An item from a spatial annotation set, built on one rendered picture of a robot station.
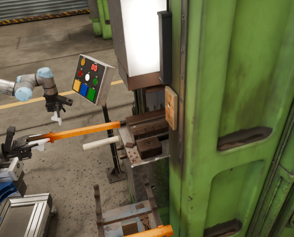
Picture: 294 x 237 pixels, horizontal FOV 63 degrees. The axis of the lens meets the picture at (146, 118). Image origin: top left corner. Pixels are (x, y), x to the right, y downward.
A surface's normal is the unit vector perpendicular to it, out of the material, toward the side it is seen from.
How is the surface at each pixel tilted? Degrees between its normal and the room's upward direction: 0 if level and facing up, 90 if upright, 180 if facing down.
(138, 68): 90
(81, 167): 0
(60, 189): 0
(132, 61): 90
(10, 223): 0
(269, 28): 89
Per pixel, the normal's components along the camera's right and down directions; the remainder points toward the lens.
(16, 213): -0.06, -0.80
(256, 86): 0.31, 0.54
